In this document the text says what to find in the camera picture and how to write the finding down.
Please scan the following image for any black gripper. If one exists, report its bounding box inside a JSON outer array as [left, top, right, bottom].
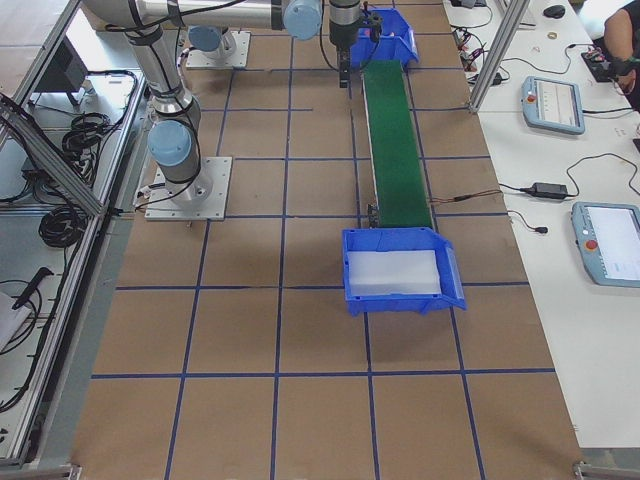
[[329, 0, 361, 88]]

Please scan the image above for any blue source bin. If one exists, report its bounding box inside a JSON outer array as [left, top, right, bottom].
[[351, 8, 420, 69]]

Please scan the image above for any green conveyor belt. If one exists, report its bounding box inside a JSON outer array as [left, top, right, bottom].
[[363, 60, 432, 228]]

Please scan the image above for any far teach pendant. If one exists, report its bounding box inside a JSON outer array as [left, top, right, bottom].
[[521, 76, 585, 135]]

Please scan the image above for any teach pendant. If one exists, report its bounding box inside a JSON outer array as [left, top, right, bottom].
[[521, 76, 585, 135], [571, 202, 639, 288]]

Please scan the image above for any blue destination bin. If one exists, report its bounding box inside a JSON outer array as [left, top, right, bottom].
[[342, 227, 467, 316]]

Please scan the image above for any white foam in destination bin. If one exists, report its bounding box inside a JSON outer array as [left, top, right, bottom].
[[347, 250, 441, 296]]

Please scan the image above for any black power adapter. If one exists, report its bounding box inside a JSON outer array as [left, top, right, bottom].
[[519, 182, 569, 200]]

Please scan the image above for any person at desk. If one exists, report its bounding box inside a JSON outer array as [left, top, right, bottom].
[[603, 1, 639, 110]]

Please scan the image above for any near teach pendant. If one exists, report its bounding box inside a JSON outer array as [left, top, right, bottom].
[[571, 202, 639, 288]]

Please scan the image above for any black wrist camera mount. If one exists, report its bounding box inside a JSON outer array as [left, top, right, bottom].
[[360, 1, 383, 44]]

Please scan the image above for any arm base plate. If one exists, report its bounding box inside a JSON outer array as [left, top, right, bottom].
[[144, 157, 232, 221], [186, 26, 251, 70]]

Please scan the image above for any aluminium frame post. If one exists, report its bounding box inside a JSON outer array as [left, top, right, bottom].
[[468, 0, 529, 113]]

